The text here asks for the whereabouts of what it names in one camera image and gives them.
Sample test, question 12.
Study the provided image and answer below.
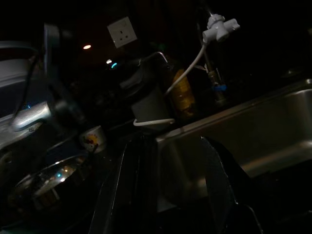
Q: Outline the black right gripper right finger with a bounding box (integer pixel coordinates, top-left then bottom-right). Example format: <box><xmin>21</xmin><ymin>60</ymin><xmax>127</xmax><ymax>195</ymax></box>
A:
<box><xmin>201</xmin><ymin>136</ymin><xmax>264</xmax><ymax>234</ymax></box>

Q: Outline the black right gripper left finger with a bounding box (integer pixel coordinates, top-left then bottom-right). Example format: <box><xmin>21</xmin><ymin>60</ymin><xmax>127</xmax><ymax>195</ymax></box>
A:
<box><xmin>89</xmin><ymin>134</ymin><xmax>159</xmax><ymax>234</ymax></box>

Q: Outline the round steel bowl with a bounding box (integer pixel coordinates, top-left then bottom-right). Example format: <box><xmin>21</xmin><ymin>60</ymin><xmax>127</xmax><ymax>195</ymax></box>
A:
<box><xmin>9</xmin><ymin>153</ymin><xmax>98</xmax><ymax>210</ymax></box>

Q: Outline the white cartoon print cup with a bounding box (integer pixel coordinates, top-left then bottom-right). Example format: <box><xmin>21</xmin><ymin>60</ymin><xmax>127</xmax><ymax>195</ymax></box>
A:
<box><xmin>79</xmin><ymin>126</ymin><xmax>107</xmax><ymax>154</ymax></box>

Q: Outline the stainless steel sink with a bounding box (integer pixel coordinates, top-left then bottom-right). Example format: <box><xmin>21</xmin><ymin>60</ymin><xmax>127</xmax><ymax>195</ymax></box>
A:
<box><xmin>156</xmin><ymin>79</ymin><xmax>312</xmax><ymax>213</ymax></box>

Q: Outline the grey water filter canister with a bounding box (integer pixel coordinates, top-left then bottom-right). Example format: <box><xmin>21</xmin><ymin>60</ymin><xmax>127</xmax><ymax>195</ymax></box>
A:
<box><xmin>119</xmin><ymin>52</ymin><xmax>171</xmax><ymax>127</ymax></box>

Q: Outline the yellow cooking oil bottle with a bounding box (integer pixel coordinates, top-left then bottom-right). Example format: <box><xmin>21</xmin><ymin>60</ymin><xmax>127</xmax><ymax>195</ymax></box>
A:
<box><xmin>165</xmin><ymin>56</ymin><xmax>198</xmax><ymax>120</ymax></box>

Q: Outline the chrome faucet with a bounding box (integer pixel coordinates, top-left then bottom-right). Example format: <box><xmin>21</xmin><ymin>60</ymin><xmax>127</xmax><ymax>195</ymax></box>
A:
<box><xmin>196</xmin><ymin>0</ymin><xmax>229</xmax><ymax>108</ymax></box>

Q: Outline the white faucet diverter valve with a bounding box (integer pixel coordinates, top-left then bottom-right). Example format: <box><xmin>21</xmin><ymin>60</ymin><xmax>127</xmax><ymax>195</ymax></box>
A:
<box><xmin>202</xmin><ymin>14</ymin><xmax>241</xmax><ymax>43</ymax></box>

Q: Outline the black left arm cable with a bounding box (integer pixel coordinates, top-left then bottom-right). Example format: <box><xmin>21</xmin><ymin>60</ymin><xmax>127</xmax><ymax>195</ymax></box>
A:
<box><xmin>11</xmin><ymin>51</ymin><xmax>39</xmax><ymax>122</ymax></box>

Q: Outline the white wall socket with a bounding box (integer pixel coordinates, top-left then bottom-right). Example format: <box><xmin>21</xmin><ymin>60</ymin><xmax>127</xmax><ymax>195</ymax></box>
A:
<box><xmin>107</xmin><ymin>16</ymin><xmax>137</xmax><ymax>48</ymax></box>

